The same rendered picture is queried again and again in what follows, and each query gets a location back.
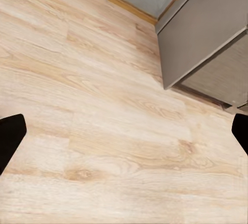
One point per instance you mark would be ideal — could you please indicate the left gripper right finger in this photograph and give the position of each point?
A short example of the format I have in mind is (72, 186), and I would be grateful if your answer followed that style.
(240, 130)

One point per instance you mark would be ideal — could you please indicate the dishwasher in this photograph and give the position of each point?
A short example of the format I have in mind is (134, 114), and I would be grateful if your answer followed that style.
(223, 77)

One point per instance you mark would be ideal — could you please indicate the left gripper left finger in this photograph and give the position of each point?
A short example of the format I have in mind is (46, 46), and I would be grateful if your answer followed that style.
(12, 131)

